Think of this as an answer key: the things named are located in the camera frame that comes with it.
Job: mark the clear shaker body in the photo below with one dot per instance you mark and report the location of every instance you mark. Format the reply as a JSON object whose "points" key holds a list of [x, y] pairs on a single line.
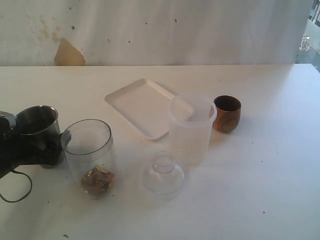
{"points": [[91, 144]]}

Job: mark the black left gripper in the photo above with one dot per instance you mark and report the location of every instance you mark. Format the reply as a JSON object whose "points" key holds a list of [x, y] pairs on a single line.
{"points": [[15, 151]]}

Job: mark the brown wooden cup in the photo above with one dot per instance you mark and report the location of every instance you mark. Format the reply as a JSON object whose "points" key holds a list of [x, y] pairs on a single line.
{"points": [[228, 113]]}

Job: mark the frosted plastic container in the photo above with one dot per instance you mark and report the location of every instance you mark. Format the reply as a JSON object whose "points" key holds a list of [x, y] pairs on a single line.
{"points": [[191, 118]]}

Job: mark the clear shaker lid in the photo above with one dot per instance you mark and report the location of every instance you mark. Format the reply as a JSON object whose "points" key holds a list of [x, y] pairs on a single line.
{"points": [[163, 176]]}

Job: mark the white plastic tray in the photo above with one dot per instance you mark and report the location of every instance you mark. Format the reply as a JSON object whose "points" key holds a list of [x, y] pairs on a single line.
{"points": [[144, 105]]}

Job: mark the stainless steel cup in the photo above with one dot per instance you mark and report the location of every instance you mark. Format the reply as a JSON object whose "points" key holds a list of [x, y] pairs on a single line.
{"points": [[39, 126]]}

